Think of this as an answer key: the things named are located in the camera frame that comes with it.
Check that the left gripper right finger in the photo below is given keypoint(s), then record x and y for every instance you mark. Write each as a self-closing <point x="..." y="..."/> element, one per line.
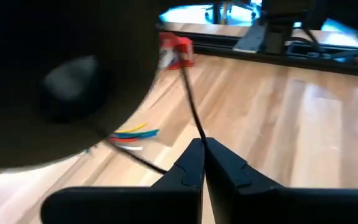
<point x="275" y="205"/>

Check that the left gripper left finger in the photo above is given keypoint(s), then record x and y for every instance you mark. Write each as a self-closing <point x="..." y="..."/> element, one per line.
<point x="135" y="205"/>

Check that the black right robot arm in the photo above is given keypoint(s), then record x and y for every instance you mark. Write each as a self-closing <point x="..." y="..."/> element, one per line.
<point x="277" y="31"/>

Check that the bundle of coloured tubes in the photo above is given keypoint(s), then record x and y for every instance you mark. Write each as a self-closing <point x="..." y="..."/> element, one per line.
<point x="132" y="129"/>

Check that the red tape dispenser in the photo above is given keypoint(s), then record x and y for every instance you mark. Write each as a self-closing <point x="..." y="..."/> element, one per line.
<point x="182" y="49"/>

